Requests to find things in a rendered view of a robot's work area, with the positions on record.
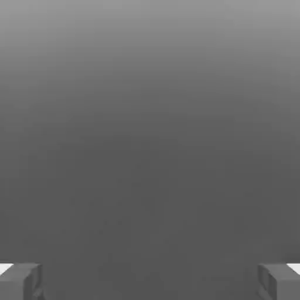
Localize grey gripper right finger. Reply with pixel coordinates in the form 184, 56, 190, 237
257, 262, 300, 300

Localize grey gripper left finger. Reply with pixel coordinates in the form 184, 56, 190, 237
0, 262, 45, 300

